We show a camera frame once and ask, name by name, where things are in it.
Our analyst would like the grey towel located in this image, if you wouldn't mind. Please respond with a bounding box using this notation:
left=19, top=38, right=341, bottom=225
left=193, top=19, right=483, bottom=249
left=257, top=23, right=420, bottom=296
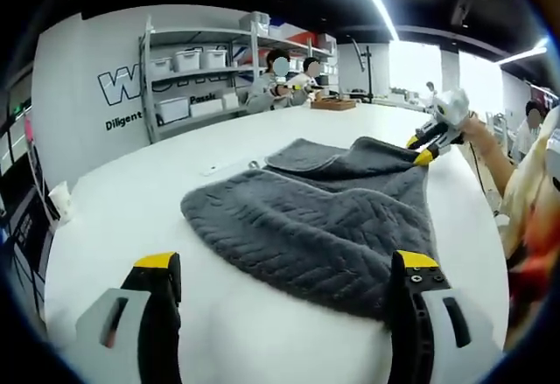
left=179, top=136, right=442, bottom=328

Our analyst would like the person's right hand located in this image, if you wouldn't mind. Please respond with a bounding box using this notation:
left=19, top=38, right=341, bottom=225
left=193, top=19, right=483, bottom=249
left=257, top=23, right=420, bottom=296
left=458, top=115, right=487, bottom=144

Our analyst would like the black pole stand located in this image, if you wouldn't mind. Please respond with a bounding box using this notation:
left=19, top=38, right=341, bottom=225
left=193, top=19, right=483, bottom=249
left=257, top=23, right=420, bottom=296
left=349, top=36, right=378, bottom=104

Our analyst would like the wooden tray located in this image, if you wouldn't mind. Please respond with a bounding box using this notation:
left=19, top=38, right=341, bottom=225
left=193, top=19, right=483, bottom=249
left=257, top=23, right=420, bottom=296
left=310, top=98, right=358, bottom=113

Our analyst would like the white chest device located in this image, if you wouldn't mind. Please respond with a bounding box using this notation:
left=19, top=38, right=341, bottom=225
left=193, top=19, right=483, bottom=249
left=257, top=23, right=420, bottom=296
left=544, top=110, right=560, bottom=191

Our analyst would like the cream printed shirt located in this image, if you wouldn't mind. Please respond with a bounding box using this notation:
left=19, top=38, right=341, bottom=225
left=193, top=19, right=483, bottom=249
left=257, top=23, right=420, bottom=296
left=498, top=132, right=560, bottom=350

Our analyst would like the white paper cup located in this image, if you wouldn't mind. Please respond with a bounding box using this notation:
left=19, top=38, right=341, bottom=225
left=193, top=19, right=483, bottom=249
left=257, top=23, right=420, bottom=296
left=47, top=181, right=74, bottom=224

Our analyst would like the black computer case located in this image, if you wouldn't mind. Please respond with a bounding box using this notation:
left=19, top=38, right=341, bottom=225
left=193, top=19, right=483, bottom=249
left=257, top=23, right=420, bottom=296
left=0, top=156, right=60, bottom=281

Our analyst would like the clear storage bin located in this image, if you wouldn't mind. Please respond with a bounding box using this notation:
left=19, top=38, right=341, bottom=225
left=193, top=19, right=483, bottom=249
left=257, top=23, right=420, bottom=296
left=238, top=11, right=273, bottom=38

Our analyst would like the large white storage box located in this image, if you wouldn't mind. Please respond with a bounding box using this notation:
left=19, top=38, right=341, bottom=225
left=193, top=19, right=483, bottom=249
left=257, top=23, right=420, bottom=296
left=156, top=96, right=192, bottom=124

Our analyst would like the grey metal shelf rack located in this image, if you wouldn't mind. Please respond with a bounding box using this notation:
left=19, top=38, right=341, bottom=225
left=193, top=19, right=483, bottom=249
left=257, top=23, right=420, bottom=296
left=138, top=11, right=339, bottom=144

